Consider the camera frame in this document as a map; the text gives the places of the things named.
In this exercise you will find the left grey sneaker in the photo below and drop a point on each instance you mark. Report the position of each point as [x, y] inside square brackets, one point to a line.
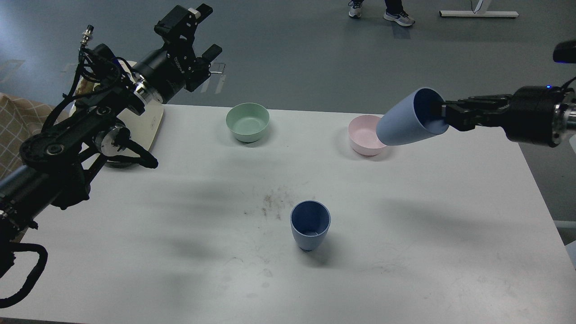
[355, 9]

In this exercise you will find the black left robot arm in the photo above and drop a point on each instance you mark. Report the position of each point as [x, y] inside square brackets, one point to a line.
[84, 132]

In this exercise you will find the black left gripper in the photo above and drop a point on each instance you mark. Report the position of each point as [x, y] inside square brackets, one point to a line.
[175, 67]

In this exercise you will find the white stand base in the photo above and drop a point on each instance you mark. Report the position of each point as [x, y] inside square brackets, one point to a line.
[479, 14]

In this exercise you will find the beige checkered cloth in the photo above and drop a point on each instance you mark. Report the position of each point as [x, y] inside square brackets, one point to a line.
[19, 120]

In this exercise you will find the green bowl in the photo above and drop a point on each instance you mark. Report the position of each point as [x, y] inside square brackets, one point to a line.
[248, 122]

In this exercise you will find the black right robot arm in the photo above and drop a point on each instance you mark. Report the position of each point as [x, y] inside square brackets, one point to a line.
[567, 112]

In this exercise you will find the right grey sneaker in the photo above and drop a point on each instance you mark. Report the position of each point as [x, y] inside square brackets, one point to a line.
[403, 19]

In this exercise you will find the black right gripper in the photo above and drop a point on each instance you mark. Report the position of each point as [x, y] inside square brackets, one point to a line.
[531, 114]

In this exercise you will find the blue cup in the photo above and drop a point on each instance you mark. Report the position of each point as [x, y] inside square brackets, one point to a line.
[310, 221]
[411, 119]

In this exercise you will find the cream toaster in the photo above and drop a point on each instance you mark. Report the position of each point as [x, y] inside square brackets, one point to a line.
[148, 121]

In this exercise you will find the pink bowl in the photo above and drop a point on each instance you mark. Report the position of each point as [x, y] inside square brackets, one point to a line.
[363, 139]

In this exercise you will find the grey sneaker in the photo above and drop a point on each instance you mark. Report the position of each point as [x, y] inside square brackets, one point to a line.
[403, 19]
[355, 9]

